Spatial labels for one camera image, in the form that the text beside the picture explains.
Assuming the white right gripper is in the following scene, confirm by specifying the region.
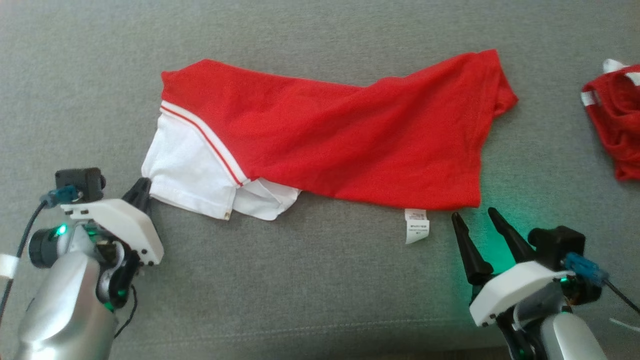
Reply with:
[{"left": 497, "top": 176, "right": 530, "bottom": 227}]
[{"left": 451, "top": 207, "right": 577, "bottom": 329}]

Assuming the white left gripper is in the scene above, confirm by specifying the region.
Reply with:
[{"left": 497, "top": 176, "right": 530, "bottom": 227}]
[{"left": 61, "top": 178, "right": 165, "bottom": 267}]

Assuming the red shirt with white sleeve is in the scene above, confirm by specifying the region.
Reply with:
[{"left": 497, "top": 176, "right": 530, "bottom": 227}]
[{"left": 141, "top": 48, "right": 519, "bottom": 246}]

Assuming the white zip tie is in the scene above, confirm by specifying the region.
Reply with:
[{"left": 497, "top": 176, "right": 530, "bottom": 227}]
[{"left": 609, "top": 317, "right": 640, "bottom": 334}]

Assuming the crumpled red white garment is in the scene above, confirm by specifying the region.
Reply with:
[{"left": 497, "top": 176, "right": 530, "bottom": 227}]
[{"left": 581, "top": 58, "right": 640, "bottom": 182}]

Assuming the grey sofa seat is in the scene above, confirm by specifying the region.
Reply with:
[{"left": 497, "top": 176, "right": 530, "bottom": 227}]
[{"left": 0, "top": 0, "right": 640, "bottom": 360}]

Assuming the blue left camera connector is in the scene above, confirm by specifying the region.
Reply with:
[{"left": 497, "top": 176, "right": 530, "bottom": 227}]
[{"left": 40, "top": 185, "right": 82, "bottom": 209}]

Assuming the blue camera connector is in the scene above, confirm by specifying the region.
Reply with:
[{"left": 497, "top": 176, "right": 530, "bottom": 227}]
[
  {"left": 40, "top": 185, "right": 82, "bottom": 209},
  {"left": 564, "top": 252, "right": 610, "bottom": 287}
]

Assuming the blue right camera connector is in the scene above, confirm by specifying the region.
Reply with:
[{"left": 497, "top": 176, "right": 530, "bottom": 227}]
[{"left": 564, "top": 252, "right": 610, "bottom": 287}]

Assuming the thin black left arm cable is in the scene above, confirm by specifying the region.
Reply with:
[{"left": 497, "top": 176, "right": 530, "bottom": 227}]
[{"left": 114, "top": 283, "right": 139, "bottom": 340}]

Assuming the black left camera cable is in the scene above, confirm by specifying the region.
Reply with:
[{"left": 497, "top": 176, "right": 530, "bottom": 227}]
[{"left": 0, "top": 200, "right": 47, "bottom": 322}]

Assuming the black camera cable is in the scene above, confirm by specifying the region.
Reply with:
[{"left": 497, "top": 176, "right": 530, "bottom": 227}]
[
  {"left": 0, "top": 200, "right": 47, "bottom": 322},
  {"left": 602, "top": 280, "right": 640, "bottom": 317}
]

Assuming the black right camera cable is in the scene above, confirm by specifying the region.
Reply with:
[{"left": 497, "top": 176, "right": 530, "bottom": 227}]
[{"left": 602, "top": 280, "right": 640, "bottom": 317}]

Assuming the white cable label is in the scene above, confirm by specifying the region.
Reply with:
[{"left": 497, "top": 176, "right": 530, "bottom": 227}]
[{"left": 0, "top": 253, "right": 20, "bottom": 279}]

